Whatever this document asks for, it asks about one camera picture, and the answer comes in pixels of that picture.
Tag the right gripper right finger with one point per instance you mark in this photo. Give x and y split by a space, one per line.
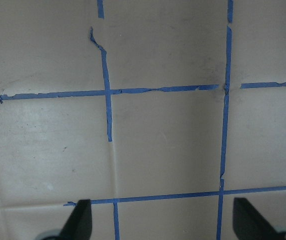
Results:
249 224

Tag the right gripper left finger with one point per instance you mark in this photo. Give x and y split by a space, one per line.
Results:
79 224

